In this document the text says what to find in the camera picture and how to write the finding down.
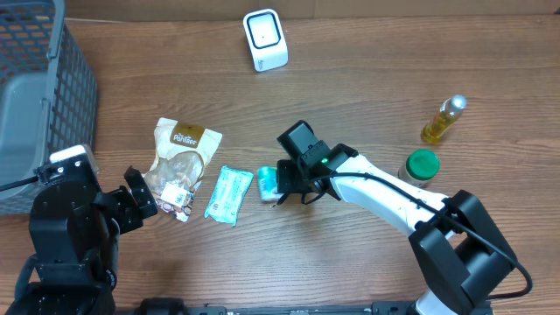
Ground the teal tissue pack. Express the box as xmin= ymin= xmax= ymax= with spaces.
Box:
xmin=257 ymin=166 xmax=282 ymax=202

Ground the white green snack package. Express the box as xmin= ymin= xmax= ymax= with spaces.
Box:
xmin=205 ymin=165 xmax=254 ymax=226

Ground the brown labelled food package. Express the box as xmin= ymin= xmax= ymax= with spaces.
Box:
xmin=143 ymin=117 xmax=222 ymax=222

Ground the green lid white jar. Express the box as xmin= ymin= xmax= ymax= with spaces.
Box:
xmin=397 ymin=149 xmax=441 ymax=187

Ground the yellow oil bottle silver cap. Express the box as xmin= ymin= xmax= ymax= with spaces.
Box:
xmin=421 ymin=94 xmax=468 ymax=144

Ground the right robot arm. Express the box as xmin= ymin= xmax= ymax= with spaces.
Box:
xmin=276 ymin=121 xmax=517 ymax=314

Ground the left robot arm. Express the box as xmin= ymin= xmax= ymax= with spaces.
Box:
xmin=8 ymin=163 xmax=158 ymax=314

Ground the white barcode scanner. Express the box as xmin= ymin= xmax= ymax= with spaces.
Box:
xmin=242 ymin=9 xmax=289 ymax=73

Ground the grey plastic mesh basket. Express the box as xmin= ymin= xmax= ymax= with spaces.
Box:
xmin=1 ymin=0 xmax=98 ymax=215

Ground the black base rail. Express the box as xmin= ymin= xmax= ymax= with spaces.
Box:
xmin=115 ymin=297 xmax=495 ymax=315

